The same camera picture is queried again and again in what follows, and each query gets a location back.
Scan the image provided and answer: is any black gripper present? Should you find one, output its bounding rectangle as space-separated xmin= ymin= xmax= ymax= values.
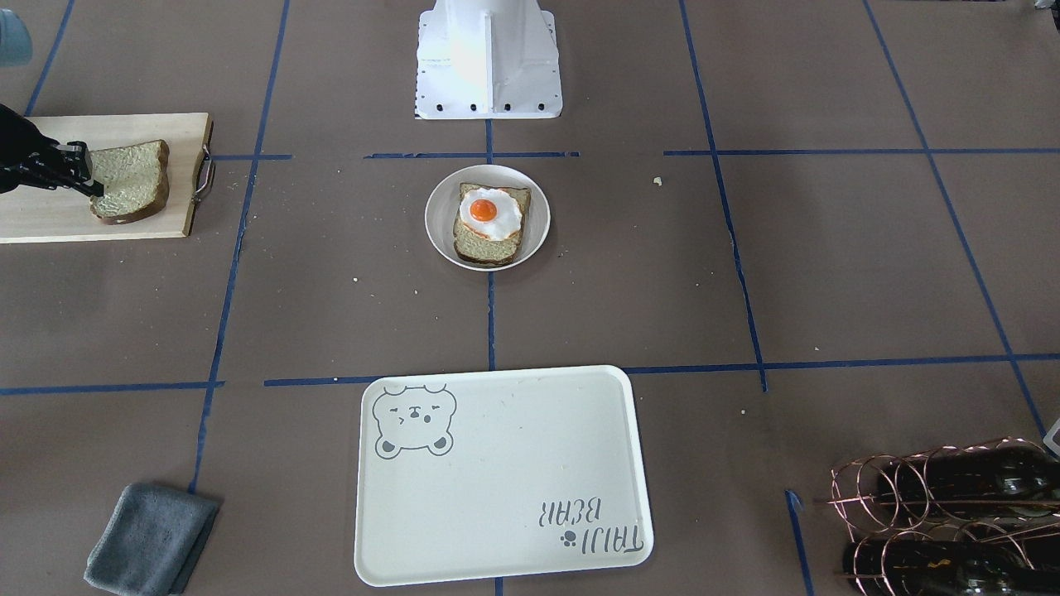
xmin=1 ymin=105 xmax=104 ymax=197

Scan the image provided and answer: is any white round plate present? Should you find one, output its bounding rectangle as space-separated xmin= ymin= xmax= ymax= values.
xmin=424 ymin=165 xmax=552 ymax=271

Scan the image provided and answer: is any white bear tray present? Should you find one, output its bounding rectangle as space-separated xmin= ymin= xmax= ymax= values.
xmin=353 ymin=365 xmax=655 ymax=586

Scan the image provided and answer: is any wooden cutting board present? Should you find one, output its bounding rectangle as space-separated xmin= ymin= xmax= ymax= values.
xmin=1 ymin=113 xmax=214 ymax=244

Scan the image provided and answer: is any grey folded cloth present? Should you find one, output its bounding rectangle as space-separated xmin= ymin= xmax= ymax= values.
xmin=84 ymin=483 xmax=220 ymax=595

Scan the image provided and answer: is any white pillar base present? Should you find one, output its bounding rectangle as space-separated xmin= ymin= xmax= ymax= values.
xmin=414 ymin=1 xmax=563 ymax=120

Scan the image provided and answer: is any bread slice with egg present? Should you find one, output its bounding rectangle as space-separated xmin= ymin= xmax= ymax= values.
xmin=453 ymin=182 xmax=532 ymax=267

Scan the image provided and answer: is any fried egg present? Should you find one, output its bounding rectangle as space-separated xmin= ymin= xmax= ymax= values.
xmin=455 ymin=186 xmax=523 ymax=242

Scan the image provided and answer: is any dark wine bottle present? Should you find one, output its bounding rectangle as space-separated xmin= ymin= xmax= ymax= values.
xmin=877 ymin=444 xmax=1059 ymax=521
xmin=841 ymin=534 xmax=1059 ymax=595

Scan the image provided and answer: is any copper wire bottle rack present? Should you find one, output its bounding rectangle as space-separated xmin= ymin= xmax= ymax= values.
xmin=825 ymin=437 xmax=1059 ymax=595

